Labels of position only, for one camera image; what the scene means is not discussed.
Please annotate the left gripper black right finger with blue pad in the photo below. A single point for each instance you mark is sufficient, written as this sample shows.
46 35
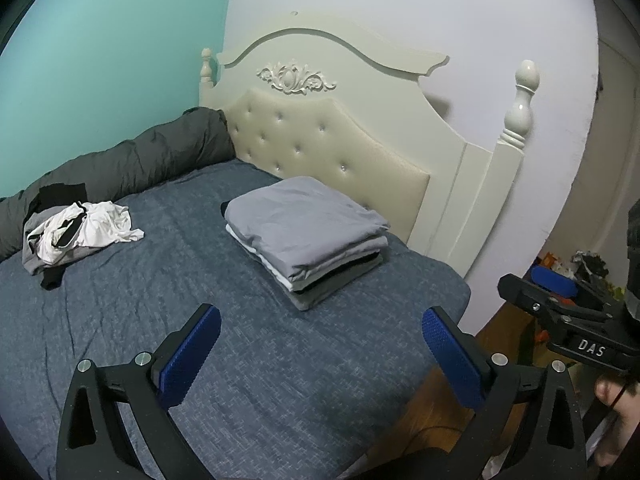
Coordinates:
549 443

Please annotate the white and black garment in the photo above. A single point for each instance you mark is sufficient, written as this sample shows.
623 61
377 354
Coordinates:
61 227

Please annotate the cream tufted headboard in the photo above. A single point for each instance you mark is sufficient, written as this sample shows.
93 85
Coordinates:
316 95

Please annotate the folded dark grey garment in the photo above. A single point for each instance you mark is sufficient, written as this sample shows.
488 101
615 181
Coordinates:
334 281

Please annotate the dark grey rolled duvet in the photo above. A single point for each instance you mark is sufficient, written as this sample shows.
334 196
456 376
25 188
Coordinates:
198 138

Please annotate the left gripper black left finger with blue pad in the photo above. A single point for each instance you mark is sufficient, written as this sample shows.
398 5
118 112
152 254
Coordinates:
93 442

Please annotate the folded grey top garment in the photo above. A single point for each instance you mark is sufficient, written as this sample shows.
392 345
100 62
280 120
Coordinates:
300 203

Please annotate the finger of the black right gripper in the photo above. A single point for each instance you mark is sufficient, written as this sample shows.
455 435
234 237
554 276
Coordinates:
548 309

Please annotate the person's right hand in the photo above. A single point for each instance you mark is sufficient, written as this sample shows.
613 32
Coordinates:
625 405

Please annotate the blue patterned bed sheet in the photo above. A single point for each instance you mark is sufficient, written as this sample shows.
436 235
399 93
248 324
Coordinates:
284 394

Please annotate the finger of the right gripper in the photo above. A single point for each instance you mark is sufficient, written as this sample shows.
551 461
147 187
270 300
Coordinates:
553 282

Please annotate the folded white garment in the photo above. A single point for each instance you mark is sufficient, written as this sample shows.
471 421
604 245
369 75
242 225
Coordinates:
300 259

